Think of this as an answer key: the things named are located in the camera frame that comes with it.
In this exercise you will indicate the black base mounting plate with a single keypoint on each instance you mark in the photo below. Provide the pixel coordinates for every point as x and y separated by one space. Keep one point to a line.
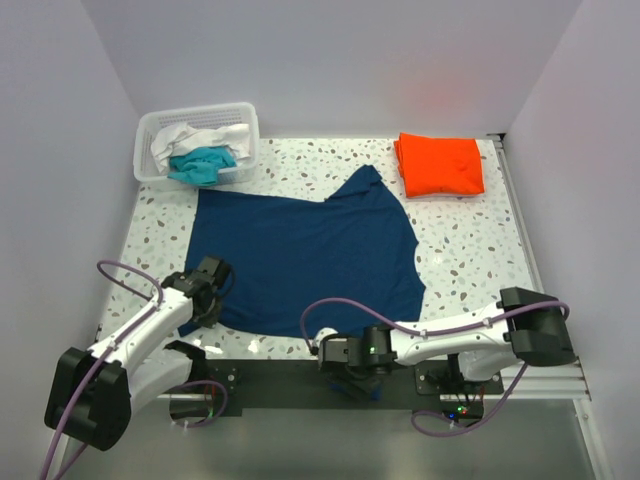
435 385

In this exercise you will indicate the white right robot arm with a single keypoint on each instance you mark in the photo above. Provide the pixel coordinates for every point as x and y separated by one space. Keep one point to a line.
522 326

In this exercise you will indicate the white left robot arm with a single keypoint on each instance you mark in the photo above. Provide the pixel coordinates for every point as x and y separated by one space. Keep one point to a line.
96 391

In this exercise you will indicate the orange folded t shirt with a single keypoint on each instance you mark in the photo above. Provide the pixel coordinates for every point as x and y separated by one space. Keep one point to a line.
439 166

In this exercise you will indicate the teal crumpled t shirt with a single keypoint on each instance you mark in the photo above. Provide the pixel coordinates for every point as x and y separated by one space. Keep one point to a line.
201 167

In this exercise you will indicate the white plastic basket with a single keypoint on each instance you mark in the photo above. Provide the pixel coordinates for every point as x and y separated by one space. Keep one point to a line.
202 117

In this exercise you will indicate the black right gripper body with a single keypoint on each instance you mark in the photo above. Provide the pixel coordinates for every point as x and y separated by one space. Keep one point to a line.
357 377

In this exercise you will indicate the navy blue t shirt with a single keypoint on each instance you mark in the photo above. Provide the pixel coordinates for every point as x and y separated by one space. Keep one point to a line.
295 261

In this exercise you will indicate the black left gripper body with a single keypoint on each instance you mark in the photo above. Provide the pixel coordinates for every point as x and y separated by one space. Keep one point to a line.
209 318

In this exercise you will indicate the right side aluminium rail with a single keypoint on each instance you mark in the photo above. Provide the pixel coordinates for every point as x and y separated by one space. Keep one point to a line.
498 143

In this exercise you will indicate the white crumpled t shirt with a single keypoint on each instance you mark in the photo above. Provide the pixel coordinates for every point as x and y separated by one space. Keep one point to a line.
180 139

